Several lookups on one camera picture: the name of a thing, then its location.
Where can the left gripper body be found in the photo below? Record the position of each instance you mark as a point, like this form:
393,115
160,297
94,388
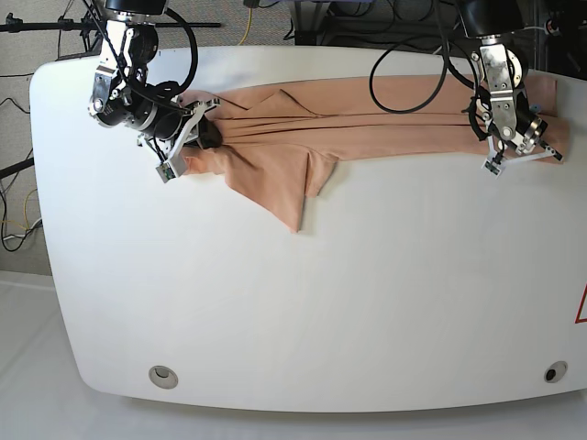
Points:
524,146

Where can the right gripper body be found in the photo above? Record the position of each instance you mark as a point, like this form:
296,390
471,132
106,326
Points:
168,128

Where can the peach pink T-shirt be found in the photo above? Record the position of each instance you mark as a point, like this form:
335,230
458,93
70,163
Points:
281,142

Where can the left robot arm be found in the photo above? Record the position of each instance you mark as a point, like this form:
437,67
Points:
499,112

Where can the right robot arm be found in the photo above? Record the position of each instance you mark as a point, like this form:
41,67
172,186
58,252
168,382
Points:
121,92

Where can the red triangle sticker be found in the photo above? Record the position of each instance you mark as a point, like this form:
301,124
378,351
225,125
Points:
581,316

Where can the right black table grommet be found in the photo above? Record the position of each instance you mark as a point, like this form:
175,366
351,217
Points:
555,372

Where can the left grey table grommet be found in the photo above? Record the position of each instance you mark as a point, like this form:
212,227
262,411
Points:
163,377

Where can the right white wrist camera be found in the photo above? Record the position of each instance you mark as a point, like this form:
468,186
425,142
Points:
171,169

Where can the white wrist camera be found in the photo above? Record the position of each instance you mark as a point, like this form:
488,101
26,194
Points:
171,169
493,167

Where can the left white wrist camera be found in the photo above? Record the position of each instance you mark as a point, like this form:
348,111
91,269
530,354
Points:
493,167

